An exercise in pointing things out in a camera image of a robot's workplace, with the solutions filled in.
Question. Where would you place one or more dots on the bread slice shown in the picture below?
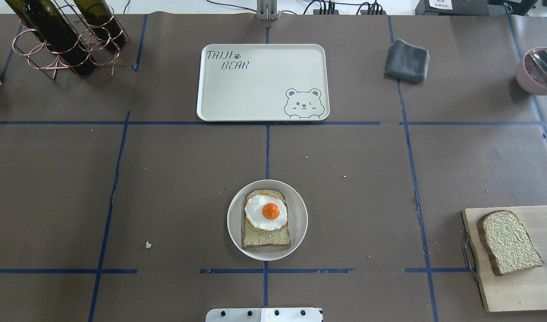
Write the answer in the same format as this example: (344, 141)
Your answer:
(507, 242)
(253, 237)

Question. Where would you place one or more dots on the cream bear serving tray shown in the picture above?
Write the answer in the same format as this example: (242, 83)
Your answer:
(263, 82)

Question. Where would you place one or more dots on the fried egg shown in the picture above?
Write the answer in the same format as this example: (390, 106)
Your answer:
(266, 212)

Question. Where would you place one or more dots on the white round plate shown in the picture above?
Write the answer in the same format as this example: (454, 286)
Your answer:
(298, 220)

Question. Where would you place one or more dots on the grey folded cloth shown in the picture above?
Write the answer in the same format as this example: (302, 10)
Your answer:
(407, 62)

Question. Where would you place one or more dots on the dark green wine bottle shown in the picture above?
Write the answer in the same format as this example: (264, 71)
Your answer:
(51, 27)

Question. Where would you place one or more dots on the pink bowl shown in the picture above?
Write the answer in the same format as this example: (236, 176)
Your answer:
(528, 76)

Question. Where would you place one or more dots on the wooden cutting board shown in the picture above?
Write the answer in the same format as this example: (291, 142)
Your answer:
(522, 290)

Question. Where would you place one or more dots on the aluminium camera post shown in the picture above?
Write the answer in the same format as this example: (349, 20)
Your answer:
(266, 10)

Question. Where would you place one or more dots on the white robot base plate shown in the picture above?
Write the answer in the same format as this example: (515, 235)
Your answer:
(283, 314)

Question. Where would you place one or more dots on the copper wire bottle rack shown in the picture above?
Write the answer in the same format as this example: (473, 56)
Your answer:
(29, 46)

